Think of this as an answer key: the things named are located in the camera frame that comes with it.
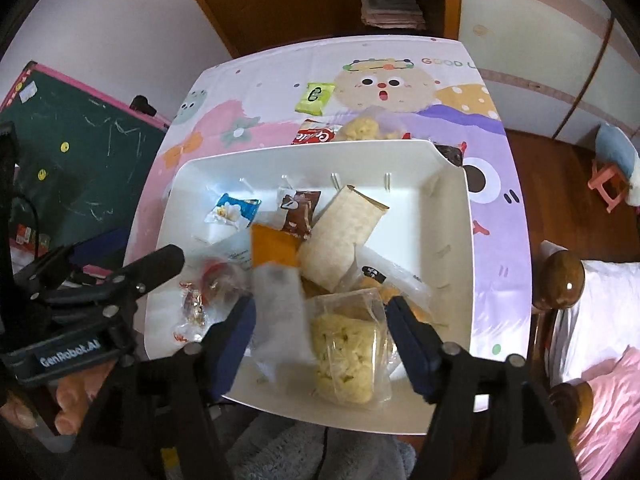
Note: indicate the clear packet of red candy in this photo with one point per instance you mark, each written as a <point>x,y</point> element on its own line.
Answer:
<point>217,277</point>

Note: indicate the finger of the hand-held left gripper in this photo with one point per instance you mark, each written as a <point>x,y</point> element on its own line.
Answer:
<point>7,185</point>
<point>155,260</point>

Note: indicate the grey fleece clothing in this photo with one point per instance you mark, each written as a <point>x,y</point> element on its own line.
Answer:
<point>280,452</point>

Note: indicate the brown wooden door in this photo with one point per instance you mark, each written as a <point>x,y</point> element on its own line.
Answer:
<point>260,0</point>

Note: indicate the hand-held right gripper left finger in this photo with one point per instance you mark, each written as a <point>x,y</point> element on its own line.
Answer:
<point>230,345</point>

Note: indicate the wooden bed frame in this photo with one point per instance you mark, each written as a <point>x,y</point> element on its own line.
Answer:
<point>560,275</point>

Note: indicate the white bed sheet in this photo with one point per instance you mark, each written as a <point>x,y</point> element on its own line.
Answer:
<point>605,300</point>

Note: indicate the person's left hand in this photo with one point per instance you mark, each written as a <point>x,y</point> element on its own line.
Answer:
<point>70,402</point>

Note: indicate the beige long snack packet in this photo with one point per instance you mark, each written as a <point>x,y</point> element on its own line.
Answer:
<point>340,240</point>

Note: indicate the dark brown snack packet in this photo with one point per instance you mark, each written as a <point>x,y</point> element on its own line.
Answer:
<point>452,154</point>

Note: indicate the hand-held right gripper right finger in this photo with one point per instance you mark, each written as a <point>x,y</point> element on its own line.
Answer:
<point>410,347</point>

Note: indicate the wooden shelf unit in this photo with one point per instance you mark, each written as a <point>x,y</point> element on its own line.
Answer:
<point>450,0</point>

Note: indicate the brown chocolate snack packet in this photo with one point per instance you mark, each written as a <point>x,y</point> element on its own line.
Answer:
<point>300,215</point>

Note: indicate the green snack packet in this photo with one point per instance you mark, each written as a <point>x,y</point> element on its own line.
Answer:
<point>314,97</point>

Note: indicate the white rectangular storage box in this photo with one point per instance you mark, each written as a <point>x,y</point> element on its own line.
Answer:
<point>440,260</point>

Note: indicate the red white snack packet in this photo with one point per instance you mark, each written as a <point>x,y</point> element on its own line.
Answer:
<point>312,136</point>

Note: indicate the stack of folded cloths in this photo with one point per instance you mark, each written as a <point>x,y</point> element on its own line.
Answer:
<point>392,10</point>

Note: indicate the green chalkboard with pink frame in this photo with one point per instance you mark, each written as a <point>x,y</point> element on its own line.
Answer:
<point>85,160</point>

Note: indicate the pink blanket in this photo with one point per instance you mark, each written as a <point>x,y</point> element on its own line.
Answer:
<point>615,410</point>

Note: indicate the orange snack packet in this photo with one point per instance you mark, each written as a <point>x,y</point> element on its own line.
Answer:
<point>275,250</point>

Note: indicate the clear packet with black label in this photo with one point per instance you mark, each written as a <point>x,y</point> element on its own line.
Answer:
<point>380,272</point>

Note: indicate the red gold wrapped candy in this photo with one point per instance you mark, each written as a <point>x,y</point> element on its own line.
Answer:
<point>192,310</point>

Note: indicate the pink stool blue cushion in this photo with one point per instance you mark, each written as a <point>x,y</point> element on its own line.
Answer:
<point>617,150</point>

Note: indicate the clear puffed rice snack packet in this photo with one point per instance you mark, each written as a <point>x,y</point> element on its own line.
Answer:
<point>367,127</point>
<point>345,360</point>

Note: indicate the white translucent snack packet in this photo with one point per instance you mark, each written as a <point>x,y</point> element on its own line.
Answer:
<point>280,310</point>

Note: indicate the blue white snack packet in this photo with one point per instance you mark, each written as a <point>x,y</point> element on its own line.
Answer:
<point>232,210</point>

